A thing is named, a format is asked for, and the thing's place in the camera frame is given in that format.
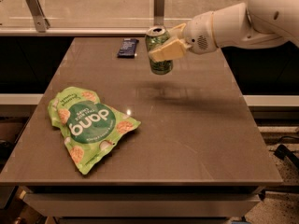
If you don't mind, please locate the left metal rail bracket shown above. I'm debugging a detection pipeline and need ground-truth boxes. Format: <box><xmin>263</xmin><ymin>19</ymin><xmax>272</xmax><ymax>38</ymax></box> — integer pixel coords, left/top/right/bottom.
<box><xmin>25</xmin><ymin>0</ymin><xmax>50</xmax><ymax>33</ymax></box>

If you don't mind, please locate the black cable on floor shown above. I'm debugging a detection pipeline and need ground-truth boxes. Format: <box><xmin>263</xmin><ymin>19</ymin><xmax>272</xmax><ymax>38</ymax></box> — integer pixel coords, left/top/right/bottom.
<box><xmin>268</xmin><ymin>135</ymin><xmax>299</xmax><ymax>170</ymax></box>

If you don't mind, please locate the green dang chips bag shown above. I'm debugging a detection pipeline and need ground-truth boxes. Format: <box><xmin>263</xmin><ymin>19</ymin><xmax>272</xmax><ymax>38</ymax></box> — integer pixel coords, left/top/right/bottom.
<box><xmin>48</xmin><ymin>87</ymin><xmax>141</xmax><ymax>175</ymax></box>

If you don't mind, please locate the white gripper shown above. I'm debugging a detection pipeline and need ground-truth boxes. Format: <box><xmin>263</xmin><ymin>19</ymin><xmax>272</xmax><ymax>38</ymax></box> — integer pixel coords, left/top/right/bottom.
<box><xmin>149</xmin><ymin>11</ymin><xmax>217</xmax><ymax>63</ymax></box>

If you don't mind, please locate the metal rail bracket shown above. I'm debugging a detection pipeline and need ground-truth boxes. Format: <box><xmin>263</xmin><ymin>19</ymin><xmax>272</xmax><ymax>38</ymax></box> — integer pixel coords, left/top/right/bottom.
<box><xmin>25</xmin><ymin>0</ymin><xmax>50</xmax><ymax>33</ymax></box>
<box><xmin>153</xmin><ymin>0</ymin><xmax>164</xmax><ymax>25</ymax></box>

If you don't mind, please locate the green soda can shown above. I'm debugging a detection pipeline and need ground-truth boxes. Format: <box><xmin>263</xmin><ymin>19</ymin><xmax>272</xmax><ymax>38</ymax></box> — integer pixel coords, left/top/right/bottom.
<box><xmin>145</xmin><ymin>26</ymin><xmax>173</xmax><ymax>75</ymax></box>

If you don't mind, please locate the dark blue rxbar wrapper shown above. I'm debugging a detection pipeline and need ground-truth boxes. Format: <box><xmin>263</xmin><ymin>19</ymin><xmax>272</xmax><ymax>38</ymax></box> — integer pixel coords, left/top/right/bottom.
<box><xmin>117</xmin><ymin>38</ymin><xmax>139</xmax><ymax>58</ymax></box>

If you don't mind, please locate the middle metal rail bracket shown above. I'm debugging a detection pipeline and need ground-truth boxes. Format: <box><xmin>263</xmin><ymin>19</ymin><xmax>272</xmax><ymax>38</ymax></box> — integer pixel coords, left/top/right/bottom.
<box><xmin>153</xmin><ymin>0</ymin><xmax>164</xmax><ymax>25</ymax></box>

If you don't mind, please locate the glass railing panel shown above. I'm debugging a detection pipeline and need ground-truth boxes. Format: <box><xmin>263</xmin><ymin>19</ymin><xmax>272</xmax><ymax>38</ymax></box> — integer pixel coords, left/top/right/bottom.
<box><xmin>0</xmin><ymin>0</ymin><xmax>246</xmax><ymax>28</ymax></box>

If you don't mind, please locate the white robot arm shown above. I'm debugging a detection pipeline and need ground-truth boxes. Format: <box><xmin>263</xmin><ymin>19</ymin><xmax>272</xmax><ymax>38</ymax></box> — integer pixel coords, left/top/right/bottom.
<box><xmin>149</xmin><ymin>0</ymin><xmax>299</xmax><ymax>62</ymax></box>

